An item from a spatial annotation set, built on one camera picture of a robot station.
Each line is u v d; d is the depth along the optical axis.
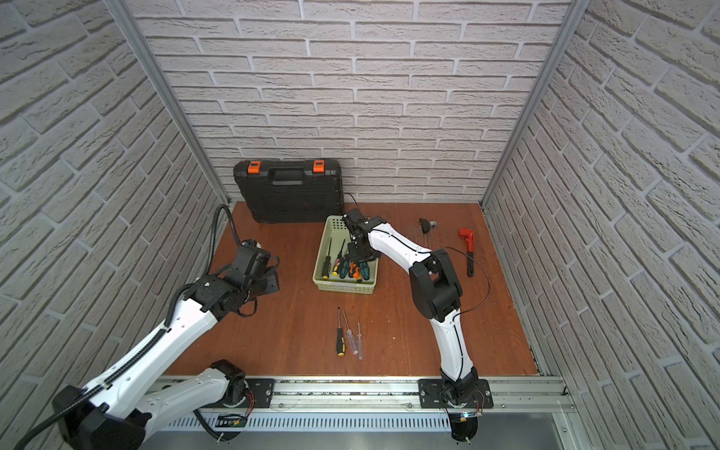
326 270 0.95
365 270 0.90
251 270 0.58
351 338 0.83
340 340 0.81
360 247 0.71
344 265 0.97
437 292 0.55
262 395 0.73
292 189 1.00
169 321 0.46
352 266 0.96
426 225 1.10
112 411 0.38
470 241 1.06
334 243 1.07
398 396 0.76
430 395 0.74
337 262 0.97
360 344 0.81
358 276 0.94
